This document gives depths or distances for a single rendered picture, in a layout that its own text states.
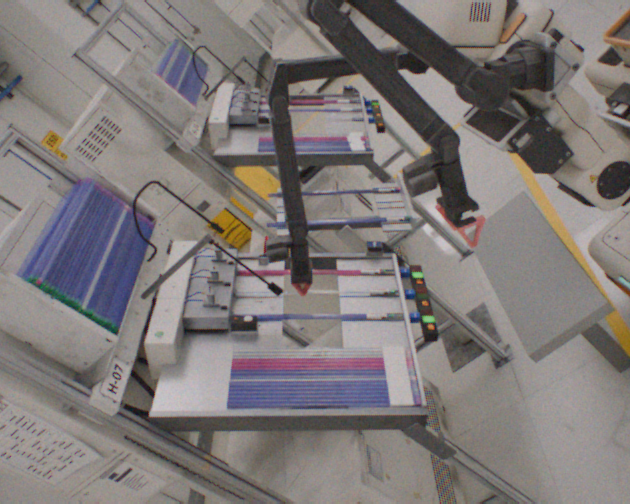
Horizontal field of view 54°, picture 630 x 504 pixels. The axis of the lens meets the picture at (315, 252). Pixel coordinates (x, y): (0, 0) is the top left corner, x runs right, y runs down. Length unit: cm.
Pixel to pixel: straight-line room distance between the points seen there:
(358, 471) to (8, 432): 95
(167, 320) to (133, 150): 122
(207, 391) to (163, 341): 18
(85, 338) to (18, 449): 37
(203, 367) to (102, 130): 140
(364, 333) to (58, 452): 90
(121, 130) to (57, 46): 212
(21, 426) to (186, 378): 42
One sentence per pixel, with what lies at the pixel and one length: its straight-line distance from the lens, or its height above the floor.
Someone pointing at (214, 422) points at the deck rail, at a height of 109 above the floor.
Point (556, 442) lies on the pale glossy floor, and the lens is 234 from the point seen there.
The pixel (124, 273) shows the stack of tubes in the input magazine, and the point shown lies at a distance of 184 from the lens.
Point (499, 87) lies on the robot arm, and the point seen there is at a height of 123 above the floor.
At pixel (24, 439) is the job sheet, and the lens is 184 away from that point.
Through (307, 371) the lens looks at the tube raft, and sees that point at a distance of 173.
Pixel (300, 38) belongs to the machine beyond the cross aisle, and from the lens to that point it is 631.
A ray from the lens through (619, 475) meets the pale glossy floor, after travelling 220.
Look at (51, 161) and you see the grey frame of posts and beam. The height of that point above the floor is 175.
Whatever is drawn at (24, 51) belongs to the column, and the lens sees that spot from 499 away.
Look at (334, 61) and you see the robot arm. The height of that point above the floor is 139.
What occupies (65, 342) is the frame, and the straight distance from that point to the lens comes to 169.
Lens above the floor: 184
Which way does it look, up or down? 26 degrees down
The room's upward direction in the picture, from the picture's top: 51 degrees counter-clockwise
